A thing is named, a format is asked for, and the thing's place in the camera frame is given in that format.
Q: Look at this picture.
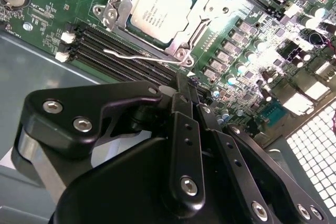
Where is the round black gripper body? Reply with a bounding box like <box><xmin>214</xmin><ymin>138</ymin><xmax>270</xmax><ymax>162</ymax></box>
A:
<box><xmin>52</xmin><ymin>136</ymin><xmax>247</xmax><ymax>224</ymax></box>

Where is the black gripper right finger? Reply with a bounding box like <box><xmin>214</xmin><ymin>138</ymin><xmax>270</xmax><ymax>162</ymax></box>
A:
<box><xmin>187</xmin><ymin>76</ymin><xmax>330</xmax><ymax>224</ymax></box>

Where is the metal socket cover frame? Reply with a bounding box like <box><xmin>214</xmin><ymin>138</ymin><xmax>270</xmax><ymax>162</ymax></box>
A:
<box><xmin>104</xmin><ymin>0</ymin><xmax>220</xmax><ymax>58</ymax></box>

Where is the thin metal locking lever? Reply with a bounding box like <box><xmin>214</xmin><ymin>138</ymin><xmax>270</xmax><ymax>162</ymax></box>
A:
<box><xmin>103</xmin><ymin>48</ymin><xmax>192</xmax><ymax>66</ymax></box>

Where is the silver-topped CPU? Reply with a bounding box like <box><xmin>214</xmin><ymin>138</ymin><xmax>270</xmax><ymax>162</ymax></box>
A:
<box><xmin>127</xmin><ymin>0</ymin><xmax>201</xmax><ymax>46</ymax></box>

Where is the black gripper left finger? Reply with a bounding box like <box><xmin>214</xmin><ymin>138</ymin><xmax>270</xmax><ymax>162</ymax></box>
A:
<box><xmin>12</xmin><ymin>73</ymin><xmax>206</xmax><ymax>210</ymax></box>

